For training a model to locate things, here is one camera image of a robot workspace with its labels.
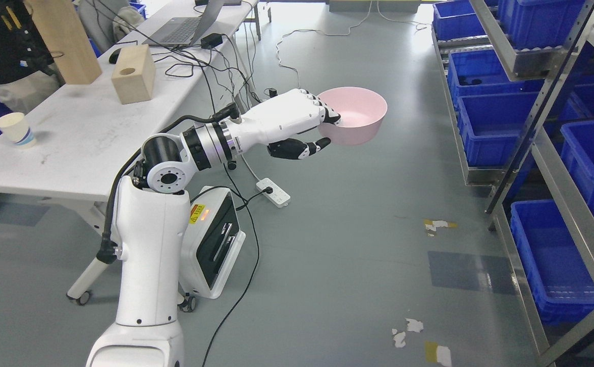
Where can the white power strip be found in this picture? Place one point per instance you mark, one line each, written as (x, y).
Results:
(276, 195)

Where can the white folding table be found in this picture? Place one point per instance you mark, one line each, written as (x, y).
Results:
(85, 134)

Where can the small wooden block with hole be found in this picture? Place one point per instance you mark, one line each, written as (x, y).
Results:
(134, 74)

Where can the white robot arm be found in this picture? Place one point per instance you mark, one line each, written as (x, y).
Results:
(149, 213)

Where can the black power adapter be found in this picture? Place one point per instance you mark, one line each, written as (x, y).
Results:
(211, 41)

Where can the metal shelf rack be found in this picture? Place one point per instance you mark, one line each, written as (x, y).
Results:
(559, 67)

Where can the tall wooden block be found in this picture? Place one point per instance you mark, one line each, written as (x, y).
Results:
(64, 36)

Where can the grey laptop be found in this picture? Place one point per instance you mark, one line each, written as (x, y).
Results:
(185, 31)

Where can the paper cup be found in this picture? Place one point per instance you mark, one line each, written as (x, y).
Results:
(16, 128)

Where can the white robot base unit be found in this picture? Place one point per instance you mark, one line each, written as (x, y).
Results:
(210, 246)

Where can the pink ikea bowl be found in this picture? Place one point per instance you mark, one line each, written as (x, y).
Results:
(361, 111)

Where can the person in black jacket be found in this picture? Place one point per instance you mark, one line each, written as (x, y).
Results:
(28, 73)

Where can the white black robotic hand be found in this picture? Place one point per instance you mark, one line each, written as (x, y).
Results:
(273, 122)

